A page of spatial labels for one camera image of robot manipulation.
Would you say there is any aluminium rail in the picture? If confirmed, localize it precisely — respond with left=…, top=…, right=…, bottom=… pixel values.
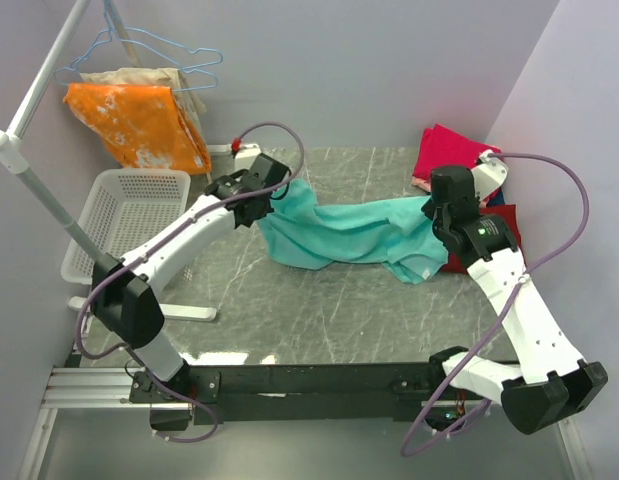
left=17, top=367, right=594, bottom=479

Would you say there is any salmon folded t shirt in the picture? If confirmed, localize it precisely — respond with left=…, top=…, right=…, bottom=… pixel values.
left=411, top=177, right=431, bottom=193

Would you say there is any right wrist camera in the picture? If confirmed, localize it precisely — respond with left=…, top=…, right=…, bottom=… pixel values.
left=471, top=149, right=509, bottom=203

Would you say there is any teal t shirt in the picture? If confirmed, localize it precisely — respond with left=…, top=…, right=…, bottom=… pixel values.
left=258, top=180, right=448, bottom=284

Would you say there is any white plastic laundry basket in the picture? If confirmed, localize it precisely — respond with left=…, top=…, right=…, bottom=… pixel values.
left=78, top=168, right=191, bottom=257

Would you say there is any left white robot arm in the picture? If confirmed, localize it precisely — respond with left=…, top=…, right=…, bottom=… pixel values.
left=91, top=154, right=291, bottom=402

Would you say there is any white clothes rack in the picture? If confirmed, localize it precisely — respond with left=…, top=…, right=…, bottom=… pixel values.
left=0, top=0, right=235, bottom=322

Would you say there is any dark red folded t shirt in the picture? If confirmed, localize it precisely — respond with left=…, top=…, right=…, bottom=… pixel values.
left=440, top=204, right=522, bottom=275

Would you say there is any pink folded t shirt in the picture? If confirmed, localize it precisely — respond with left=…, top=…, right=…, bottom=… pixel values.
left=412, top=124, right=500, bottom=180

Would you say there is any blue folded t shirt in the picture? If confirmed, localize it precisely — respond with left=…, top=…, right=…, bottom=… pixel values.
left=486, top=189, right=506, bottom=207

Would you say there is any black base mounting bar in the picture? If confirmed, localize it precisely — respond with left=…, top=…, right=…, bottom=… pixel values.
left=128, top=359, right=485, bottom=432

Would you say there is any orange patterned cloth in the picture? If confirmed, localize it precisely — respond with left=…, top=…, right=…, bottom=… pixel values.
left=63, top=83, right=212, bottom=175

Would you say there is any blue wire hanger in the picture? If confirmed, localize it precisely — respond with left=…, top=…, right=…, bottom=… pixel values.
left=62, top=1, right=224, bottom=78
left=53, top=67, right=218, bottom=91

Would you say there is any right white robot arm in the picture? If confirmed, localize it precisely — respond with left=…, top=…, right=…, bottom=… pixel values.
left=422, top=160, right=608, bottom=435

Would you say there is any beige hanging cloth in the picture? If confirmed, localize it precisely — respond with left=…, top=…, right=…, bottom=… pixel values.
left=80, top=67, right=206, bottom=138

